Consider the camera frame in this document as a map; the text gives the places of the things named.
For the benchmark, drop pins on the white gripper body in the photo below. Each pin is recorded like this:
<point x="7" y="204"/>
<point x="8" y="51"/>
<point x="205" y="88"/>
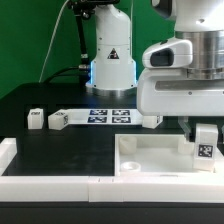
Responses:
<point x="165" y="89"/>

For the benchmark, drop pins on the white square tabletop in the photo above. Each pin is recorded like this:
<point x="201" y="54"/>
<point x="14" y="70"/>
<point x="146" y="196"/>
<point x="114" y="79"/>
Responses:
<point x="149" y="154"/>

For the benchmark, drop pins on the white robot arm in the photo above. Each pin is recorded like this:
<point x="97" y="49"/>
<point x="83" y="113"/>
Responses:
<point x="199" y="21"/>

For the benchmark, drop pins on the white U-shaped fence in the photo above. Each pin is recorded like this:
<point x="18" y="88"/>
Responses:
<point x="198" y="187"/>

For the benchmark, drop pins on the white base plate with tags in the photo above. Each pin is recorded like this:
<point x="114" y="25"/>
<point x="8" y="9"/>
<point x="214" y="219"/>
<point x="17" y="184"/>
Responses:
<point x="101" y="116"/>

